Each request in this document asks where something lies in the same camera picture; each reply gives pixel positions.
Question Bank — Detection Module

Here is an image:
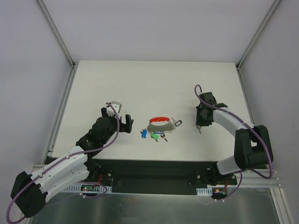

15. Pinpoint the purple cable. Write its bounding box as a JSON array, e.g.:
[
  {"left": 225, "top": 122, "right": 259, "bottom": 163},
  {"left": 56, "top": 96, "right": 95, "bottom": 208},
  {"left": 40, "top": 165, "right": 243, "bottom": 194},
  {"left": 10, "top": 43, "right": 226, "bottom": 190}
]
[
  {"left": 6, "top": 105, "right": 121, "bottom": 223},
  {"left": 194, "top": 84, "right": 274, "bottom": 205}
]

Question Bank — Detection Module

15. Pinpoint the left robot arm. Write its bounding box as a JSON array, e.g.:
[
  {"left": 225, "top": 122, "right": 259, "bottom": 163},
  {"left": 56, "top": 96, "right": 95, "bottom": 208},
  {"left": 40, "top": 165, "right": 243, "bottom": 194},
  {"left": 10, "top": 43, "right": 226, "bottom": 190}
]
[{"left": 6, "top": 101, "right": 134, "bottom": 224}]

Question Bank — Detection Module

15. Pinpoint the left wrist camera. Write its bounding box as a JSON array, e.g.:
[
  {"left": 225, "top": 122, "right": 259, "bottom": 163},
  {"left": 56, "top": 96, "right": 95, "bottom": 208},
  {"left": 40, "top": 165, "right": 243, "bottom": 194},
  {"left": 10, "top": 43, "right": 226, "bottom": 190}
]
[{"left": 105, "top": 101, "right": 122, "bottom": 117}]

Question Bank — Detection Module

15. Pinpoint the white cable duct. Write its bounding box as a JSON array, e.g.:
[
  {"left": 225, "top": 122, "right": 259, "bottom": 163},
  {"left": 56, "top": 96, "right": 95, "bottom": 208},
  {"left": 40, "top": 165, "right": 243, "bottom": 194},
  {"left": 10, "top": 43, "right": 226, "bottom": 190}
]
[
  {"left": 196, "top": 187, "right": 213, "bottom": 196},
  {"left": 62, "top": 183, "right": 112, "bottom": 194}
]

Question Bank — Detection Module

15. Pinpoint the left aluminium frame post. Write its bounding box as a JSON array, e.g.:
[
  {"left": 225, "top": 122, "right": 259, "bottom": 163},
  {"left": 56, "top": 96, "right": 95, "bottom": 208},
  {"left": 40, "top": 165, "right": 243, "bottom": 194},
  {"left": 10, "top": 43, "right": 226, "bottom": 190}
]
[{"left": 35, "top": 0, "right": 76, "bottom": 68}]

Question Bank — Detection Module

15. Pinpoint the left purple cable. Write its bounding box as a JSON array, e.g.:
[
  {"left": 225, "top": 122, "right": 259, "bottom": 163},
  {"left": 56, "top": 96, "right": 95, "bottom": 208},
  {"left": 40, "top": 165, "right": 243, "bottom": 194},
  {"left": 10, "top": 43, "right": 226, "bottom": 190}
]
[{"left": 6, "top": 105, "right": 121, "bottom": 223}]

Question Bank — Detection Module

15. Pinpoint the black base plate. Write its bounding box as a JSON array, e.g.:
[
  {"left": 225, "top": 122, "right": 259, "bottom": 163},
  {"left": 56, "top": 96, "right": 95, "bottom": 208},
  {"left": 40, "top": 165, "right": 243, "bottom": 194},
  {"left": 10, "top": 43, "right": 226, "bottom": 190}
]
[{"left": 85, "top": 159, "right": 237, "bottom": 195}]

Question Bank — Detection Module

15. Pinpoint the green tagged key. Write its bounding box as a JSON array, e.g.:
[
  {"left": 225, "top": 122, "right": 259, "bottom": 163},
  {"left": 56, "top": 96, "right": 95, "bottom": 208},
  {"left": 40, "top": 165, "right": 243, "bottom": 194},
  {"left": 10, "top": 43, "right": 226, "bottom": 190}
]
[{"left": 150, "top": 133, "right": 159, "bottom": 142}]

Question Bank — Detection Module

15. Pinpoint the plain silver key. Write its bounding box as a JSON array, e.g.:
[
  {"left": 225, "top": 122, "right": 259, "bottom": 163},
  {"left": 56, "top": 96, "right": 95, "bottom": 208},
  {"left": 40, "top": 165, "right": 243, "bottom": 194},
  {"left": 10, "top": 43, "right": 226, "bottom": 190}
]
[{"left": 160, "top": 133, "right": 168, "bottom": 142}]

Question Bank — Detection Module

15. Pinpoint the left aluminium rail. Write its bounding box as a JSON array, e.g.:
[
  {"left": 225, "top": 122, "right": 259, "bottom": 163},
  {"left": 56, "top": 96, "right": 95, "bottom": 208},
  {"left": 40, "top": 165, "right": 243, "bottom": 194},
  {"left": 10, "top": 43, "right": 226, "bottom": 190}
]
[{"left": 32, "top": 62, "right": 78, "bottom": 172}]

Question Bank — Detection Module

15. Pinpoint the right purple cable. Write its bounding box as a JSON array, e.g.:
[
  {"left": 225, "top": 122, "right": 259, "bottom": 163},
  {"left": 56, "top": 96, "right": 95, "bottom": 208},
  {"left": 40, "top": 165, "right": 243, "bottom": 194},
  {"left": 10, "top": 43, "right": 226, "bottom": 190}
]
[{"left": 194, "top": 84, "right": 274, "bottom": 205}]

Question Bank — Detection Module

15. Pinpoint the left white cable duct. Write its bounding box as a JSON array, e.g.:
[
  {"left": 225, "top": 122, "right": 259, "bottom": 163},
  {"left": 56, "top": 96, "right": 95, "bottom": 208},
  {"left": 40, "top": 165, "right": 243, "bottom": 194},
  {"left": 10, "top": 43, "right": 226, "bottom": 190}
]
[{"left": 62, "top": 183, "right": 112, "bottom": 194}]

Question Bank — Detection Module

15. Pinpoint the right aluminium frame post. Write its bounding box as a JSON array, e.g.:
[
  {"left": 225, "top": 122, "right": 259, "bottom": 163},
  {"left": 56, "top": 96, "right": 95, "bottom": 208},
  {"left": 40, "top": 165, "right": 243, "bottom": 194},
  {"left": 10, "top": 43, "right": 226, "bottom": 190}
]
[{"left": 236, "top": 0, "right": 283, "bottom": 71}]

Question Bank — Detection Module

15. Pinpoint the aluminium rail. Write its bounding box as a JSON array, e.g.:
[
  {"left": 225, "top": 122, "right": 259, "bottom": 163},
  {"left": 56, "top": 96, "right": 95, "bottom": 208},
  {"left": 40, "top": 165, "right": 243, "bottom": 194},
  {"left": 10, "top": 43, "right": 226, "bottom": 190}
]
[
  {"left": 32, "top": 62, "right": 78, "bottom": 172},
  {"left": 236, "top": 68, "right": 282, "bottom": 188}
]

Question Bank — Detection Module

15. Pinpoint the right white cable duct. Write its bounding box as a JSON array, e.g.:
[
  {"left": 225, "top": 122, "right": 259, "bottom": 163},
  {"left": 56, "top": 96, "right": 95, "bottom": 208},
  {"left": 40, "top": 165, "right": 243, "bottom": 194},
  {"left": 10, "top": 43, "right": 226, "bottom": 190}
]
[{"left": 196, "top": 187, "right": 213, "bottom": 196}]

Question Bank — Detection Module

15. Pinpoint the aluminium frame post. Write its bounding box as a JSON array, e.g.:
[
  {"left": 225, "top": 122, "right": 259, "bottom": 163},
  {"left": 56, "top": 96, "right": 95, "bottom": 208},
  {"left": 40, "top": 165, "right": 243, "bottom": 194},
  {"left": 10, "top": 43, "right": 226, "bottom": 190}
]
[
  {"left": 236, "top": 0, "right": 283, "bottom": 71},
  {"left": 35, "top": 0, "right": 76, "bottom": 68}
]

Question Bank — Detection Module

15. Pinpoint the blue tagged key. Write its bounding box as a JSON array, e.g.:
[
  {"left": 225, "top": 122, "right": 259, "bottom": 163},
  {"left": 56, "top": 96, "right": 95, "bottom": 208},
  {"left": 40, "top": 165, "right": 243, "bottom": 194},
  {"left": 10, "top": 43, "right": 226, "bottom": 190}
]
[{"left": 140, "top": 129, "right": 148, "bottom": 139}]

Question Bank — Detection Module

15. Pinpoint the black tagged key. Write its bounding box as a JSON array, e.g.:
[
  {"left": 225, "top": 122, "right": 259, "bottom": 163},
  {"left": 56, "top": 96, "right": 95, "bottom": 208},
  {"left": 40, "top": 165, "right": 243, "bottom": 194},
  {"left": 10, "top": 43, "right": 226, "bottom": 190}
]
[{"left": 171, "top": 117, "right": 182, "bottom": 127}]

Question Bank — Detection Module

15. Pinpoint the key holder with red handle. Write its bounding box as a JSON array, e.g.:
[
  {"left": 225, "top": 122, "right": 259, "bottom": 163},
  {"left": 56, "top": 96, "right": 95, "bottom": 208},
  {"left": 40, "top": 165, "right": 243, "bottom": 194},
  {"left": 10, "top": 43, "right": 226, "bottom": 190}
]
[{"left": 146, "top": 117, "right": 176, "bottom": 133}]

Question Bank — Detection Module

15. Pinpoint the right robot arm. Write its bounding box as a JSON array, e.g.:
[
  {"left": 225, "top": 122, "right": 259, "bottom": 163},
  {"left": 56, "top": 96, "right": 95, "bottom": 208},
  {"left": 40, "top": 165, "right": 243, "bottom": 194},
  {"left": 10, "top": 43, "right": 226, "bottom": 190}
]
[{"left": 196, "top": 92, "right": 273, "bottom": 186}]

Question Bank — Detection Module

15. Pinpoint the right aluminium rail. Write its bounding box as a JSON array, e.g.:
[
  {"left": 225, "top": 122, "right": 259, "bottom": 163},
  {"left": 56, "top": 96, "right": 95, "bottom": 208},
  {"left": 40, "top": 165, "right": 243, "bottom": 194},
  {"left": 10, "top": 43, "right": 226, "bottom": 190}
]
[{"left": 236, "top": 68, "right": 282, "bottom": 188}]

